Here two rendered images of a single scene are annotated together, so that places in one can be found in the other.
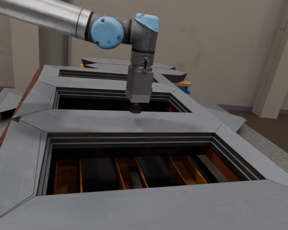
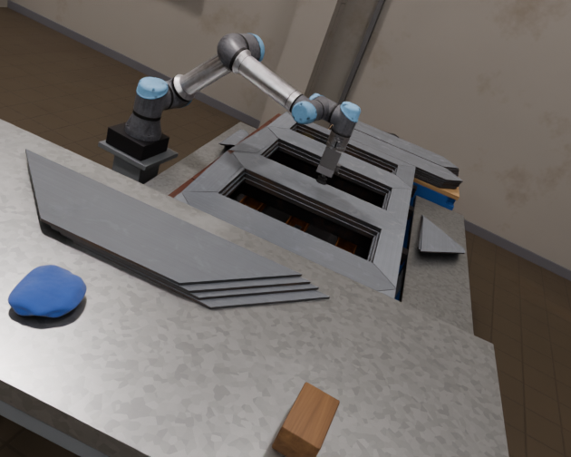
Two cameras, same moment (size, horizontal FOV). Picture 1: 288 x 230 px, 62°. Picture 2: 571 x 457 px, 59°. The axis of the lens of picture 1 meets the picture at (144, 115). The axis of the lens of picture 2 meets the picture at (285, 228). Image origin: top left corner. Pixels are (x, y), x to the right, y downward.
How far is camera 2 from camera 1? 1.18 m
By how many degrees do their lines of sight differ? 23
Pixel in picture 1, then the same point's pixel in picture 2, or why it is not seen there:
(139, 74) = (329, 150)
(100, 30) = (297, 110)
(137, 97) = (322, 169)
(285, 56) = not seen: outside the picture
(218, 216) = (306, 249)
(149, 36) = (344, 122)
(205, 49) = not seen: outside the picture
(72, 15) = (285, 93)
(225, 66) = not seen: outside the picture
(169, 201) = (285, 230)
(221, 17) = not seen: outside the picture
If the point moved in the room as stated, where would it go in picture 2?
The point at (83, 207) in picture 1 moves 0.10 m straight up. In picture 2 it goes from (237, 209) to (246, 181)
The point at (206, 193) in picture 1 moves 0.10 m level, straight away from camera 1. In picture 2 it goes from (314, 241) to (336, 238)
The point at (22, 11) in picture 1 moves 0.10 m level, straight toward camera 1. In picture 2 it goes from (257, 82) to (252, 88)
